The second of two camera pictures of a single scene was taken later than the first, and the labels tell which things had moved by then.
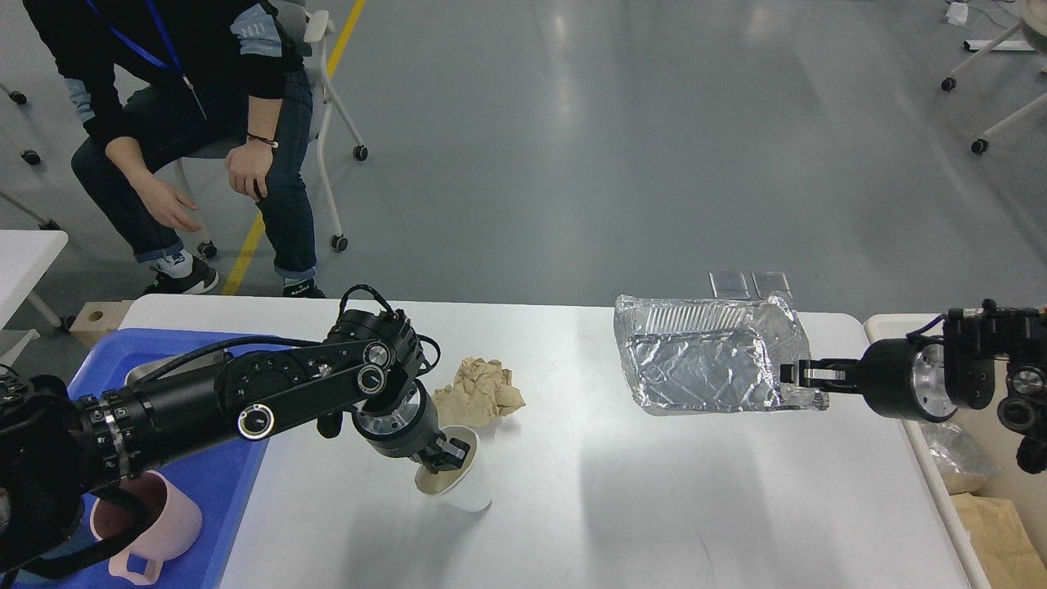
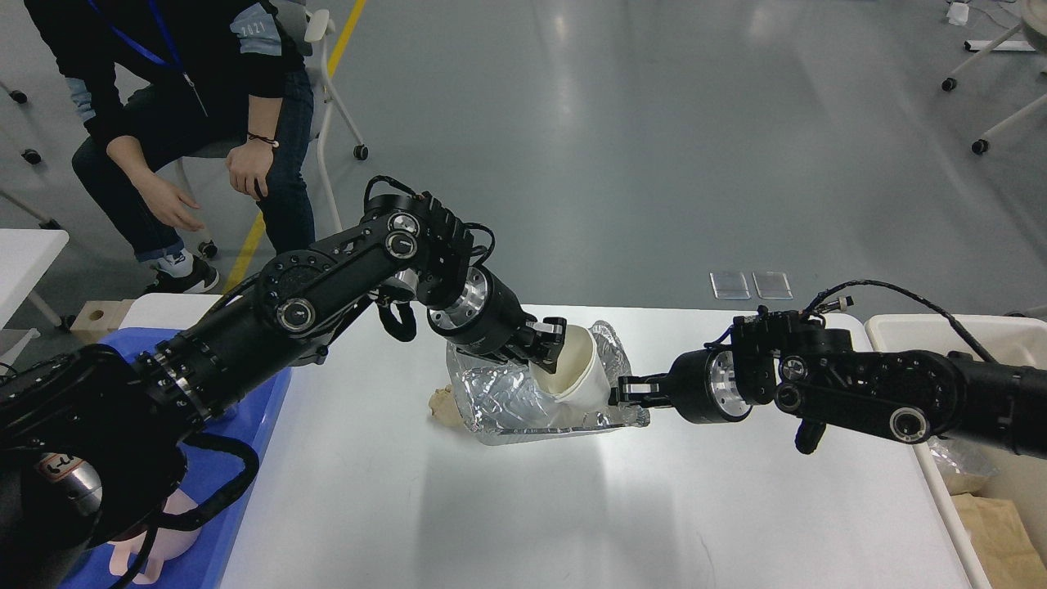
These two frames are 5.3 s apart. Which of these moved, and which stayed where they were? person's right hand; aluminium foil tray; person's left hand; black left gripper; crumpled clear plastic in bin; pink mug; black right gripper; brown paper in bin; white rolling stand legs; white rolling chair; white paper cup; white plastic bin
Moved: black left gripper; white paper cup; aluminium foil tray; black right gripper
Stayed: crumpled clear plastic in bin; brown paper in bin; person's right hand; person's left hand; pink mug; white rolling stand legs; white plastic bin; white rolling chair
